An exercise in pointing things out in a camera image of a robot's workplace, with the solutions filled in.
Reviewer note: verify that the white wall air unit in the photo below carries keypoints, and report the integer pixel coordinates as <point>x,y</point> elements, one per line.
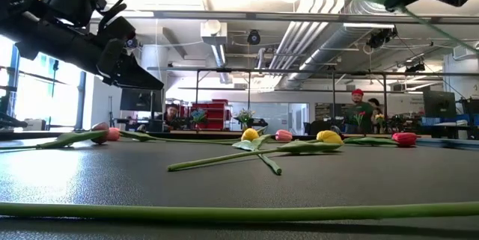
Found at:
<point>464,51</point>

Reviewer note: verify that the pink artificial tulip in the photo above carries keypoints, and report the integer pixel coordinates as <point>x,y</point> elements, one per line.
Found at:
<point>283,135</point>
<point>114,134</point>

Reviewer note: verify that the pale artificial flower bouquet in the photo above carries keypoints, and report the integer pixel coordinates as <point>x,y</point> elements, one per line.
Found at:
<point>245,114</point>

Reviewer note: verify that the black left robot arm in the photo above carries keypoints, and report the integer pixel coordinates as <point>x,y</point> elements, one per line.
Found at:
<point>15,27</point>

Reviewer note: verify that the black workcell frame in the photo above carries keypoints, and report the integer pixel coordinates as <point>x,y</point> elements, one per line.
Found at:
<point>262,70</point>

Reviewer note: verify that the dark table mat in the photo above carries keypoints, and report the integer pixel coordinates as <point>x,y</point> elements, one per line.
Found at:
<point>112,184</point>

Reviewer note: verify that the black ceiling camera cluster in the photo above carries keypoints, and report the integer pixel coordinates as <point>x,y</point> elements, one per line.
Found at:
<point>379,38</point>

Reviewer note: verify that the black computer monitor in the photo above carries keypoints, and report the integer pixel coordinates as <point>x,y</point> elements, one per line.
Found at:
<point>138,101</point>
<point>438,103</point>

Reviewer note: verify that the grey overhead frame beam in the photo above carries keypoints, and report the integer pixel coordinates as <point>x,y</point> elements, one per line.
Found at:
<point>262,16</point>

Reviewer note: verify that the yellow artificial tulip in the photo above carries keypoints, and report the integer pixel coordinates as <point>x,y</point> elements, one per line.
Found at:
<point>329,137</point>
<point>250,134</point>

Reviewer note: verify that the person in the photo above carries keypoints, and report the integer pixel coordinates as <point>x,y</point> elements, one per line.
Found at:
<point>172,114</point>
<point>375,104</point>
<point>358,111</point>

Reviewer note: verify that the white ceiling air unit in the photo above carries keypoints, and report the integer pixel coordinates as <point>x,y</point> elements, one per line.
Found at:
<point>213,30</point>

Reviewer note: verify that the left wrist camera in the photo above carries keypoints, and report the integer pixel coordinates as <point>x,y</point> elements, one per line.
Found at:
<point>75,0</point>

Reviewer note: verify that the blue artificial flower bunch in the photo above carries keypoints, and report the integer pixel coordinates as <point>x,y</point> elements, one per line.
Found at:
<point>198,116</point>

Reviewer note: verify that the red artificial tulip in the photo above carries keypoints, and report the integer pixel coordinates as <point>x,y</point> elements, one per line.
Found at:
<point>239,214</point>
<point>404,139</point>

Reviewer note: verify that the red storage bins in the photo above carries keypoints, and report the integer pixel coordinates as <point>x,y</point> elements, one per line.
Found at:
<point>215,114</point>

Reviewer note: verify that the silver ventilation duct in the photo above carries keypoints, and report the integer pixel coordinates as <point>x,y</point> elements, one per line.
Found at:
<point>337,42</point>

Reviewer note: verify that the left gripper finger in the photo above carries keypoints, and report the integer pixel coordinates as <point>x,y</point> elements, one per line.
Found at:
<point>127,72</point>
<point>119,30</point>

